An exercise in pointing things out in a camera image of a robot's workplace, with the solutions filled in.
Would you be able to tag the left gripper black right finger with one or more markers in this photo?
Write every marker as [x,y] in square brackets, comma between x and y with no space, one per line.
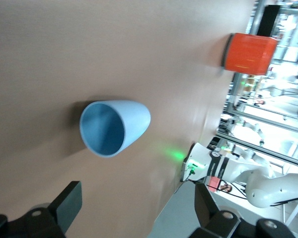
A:
[203,208]

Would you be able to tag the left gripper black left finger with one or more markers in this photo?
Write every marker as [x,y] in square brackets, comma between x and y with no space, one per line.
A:
[67,205]

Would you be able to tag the light blue plastic cup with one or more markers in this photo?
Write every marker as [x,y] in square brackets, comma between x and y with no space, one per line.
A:
[134,119]

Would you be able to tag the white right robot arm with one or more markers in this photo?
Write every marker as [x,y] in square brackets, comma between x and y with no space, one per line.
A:
[260,188]

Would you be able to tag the red printed sign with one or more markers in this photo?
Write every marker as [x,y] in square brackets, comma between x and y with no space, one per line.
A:
[214,183]

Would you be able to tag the brown table cloth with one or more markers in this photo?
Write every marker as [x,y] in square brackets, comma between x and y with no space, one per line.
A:
[39,49]

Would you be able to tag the orange can with grey lid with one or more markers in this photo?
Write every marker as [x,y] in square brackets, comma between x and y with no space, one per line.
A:
[250,54]

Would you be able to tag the black rectangular panel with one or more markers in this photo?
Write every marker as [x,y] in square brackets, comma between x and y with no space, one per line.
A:
[268,19]

